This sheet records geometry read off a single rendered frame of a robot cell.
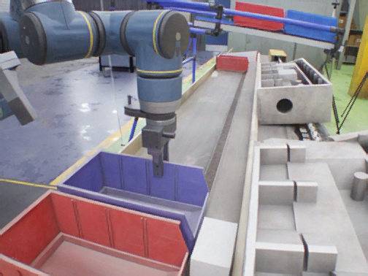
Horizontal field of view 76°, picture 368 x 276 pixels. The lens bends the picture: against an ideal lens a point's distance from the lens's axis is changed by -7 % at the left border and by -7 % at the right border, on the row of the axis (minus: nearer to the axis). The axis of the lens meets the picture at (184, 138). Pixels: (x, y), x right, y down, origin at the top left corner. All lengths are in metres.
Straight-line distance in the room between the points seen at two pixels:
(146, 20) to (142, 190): 0.47
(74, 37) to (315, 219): 0.60
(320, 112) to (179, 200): 0.91
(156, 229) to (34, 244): 0.28
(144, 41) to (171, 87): 0.11
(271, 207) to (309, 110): 0.89
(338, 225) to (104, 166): 0.62
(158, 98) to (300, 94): 0.92
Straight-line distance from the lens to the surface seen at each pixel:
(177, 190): 0.73
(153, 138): 0.60
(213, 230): 0.57
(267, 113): 1.38
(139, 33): 0.57
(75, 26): 0.60
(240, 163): 1.01
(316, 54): 8.00
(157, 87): 0.57
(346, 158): 0.74
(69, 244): 0.71
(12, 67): 0.44
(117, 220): 0.57
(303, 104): 1.38
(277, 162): 0.72
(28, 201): 1.62
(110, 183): 0.82
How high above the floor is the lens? 1.26
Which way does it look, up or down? 26 degrees down
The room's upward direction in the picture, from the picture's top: 1 degrees clockwise
